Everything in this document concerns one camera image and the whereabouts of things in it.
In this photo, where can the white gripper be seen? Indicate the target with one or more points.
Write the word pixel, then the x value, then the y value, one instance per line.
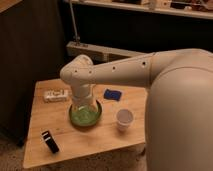
pixel 82 95

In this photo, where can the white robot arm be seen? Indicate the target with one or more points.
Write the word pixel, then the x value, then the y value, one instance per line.
pixel 179 105

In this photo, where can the black standing eraser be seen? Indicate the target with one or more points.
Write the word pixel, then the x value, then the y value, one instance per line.
pixel 48 139

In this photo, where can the green bowl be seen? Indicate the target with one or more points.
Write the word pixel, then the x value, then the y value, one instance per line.
pixel 86 115

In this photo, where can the white rectangular box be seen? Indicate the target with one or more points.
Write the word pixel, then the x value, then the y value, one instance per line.
pixel 55 95

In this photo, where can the blue sponge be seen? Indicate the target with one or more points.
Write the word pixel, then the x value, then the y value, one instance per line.
pixel 112 94

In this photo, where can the beige base beam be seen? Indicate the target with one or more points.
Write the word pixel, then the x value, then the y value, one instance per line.
pixel 99 53

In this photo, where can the white paper cup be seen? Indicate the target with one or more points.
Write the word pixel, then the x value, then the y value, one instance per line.
pixel 124 118

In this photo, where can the metal pole stand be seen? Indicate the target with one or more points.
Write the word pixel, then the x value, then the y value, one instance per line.
pixel 76 35

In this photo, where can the small wooden table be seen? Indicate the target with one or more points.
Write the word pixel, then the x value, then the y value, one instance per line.
pixel 76 142

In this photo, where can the dark cabinet panel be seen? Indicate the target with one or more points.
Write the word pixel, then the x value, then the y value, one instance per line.
pixel 32 48

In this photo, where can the wooden background shelf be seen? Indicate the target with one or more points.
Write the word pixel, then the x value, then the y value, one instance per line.
pixel 202 9

